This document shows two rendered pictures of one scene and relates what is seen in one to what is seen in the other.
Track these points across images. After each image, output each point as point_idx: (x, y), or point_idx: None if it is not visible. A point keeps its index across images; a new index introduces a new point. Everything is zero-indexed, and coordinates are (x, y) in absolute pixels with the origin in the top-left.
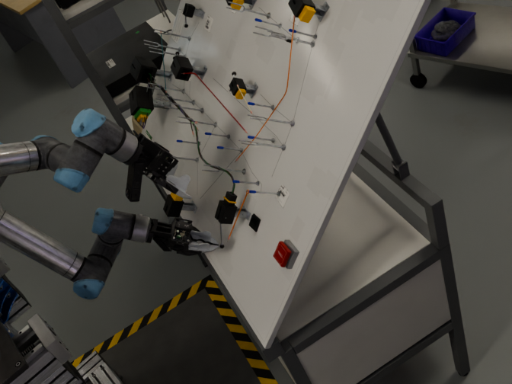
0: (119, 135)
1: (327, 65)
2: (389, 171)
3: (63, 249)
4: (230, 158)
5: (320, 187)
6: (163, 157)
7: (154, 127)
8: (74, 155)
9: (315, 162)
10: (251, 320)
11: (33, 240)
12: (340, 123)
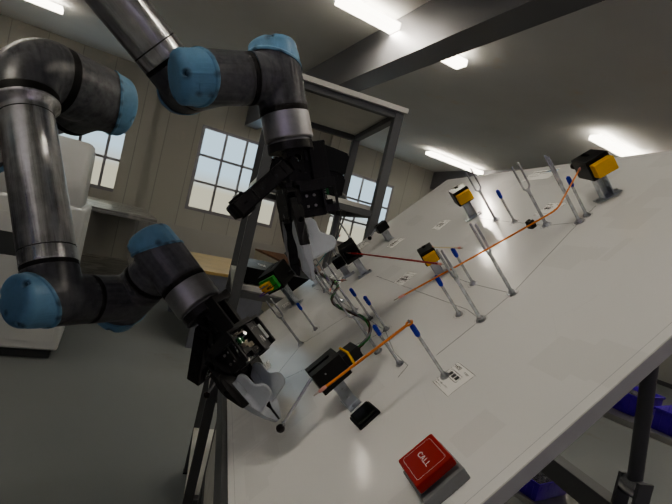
0: (301, 95)
1: (612, 231)
2: (600, 494)
3: (65, 217)
4: (359, 339)
5: (572, 365)
6: (326, 182)
7: (262, 322)
8: (227, 50)
9: (561, 331)
10: None
11: (41, 163)
12: (646, 280)
